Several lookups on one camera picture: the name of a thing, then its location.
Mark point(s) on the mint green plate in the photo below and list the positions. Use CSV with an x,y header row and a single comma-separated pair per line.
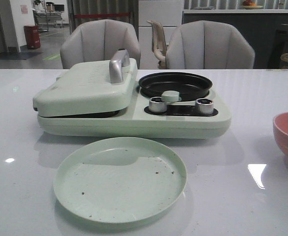
x,y
120,180

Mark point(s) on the black round frying pan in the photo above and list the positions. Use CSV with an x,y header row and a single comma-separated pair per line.
x,y
190,86

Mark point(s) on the left silver control knob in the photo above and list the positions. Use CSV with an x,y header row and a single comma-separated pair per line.
x,y
157,105

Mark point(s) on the fruit plate on counter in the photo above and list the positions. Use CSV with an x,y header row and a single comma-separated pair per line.
x,y
249,4

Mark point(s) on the mint green breakfast maker lid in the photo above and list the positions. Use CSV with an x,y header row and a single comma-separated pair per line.
x,y
90,88

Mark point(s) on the right grey upholstered chair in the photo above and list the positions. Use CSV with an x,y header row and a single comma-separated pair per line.
x,y
209,45

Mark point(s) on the red bin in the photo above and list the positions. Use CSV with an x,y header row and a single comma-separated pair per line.
x,y
32,36

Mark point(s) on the left grey upholstered chair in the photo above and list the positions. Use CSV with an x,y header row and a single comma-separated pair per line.
x,y
99,40

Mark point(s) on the right silver control knob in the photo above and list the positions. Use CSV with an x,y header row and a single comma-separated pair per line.
x,y
204,106

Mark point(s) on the white cabinet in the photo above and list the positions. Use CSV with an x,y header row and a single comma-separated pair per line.
x,y
166,12

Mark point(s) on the beige plastic chair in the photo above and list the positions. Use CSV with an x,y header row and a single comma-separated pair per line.
x,y
159,47

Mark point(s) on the dark grey counter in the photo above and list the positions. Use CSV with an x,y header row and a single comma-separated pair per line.
x,y
266,30

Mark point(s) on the silver control knob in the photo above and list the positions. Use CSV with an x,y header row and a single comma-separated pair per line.
x,y
204,106
157,105

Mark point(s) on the grey upholstered chair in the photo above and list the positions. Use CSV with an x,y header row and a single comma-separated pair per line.
x,y
209,45
99,40

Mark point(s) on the mint green breakfast maker base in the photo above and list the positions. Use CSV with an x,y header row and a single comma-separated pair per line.
x,y
181,120

